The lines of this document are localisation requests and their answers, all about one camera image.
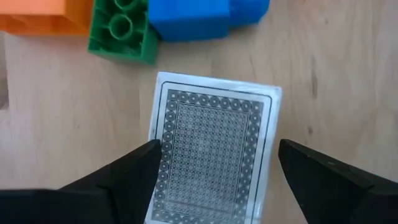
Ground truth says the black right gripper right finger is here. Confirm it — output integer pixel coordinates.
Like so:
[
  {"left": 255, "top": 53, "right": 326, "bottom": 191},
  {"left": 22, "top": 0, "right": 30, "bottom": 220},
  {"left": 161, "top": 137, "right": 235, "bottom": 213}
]
[{"left": 277, "top": 139, "right": 376, "bottom": 224}]

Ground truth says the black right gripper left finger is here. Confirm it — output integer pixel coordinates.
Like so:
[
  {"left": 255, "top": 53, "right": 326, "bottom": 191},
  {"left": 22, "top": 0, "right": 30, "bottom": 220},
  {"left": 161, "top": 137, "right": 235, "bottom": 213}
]
[{"left": 58, "top": 139, "right": 163, "bottom": 224}]

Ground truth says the black patterned card deck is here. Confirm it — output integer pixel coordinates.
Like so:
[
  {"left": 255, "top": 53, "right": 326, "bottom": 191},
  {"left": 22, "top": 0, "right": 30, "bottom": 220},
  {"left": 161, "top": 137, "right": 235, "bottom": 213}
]
[{"left": 144, "top": 71, "right": 283, "bottom": 224}]

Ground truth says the dark green toy brick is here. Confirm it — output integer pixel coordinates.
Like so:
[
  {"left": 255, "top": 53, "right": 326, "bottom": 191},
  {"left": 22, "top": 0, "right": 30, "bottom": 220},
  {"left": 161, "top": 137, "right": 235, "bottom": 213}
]
[{"left": 87, "top": 0, "right": 159, "bottom": 66}]

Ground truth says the blue toy brick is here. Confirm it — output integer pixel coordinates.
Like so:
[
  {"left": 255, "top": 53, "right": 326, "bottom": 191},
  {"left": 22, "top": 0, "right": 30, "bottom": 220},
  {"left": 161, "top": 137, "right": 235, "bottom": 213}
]
[
  {"left": 228, "top": 0, "right": 271, "bottom": 28},
  {"left": 148, "top": 0, "right": 231, "bottom": 42}
]

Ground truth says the orange toy brick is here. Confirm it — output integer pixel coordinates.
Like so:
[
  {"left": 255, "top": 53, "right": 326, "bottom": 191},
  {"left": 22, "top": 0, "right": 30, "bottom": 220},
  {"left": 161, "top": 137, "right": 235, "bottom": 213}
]
[{"left": 0, "top": 0, "right": 94, "bottom": 35}]

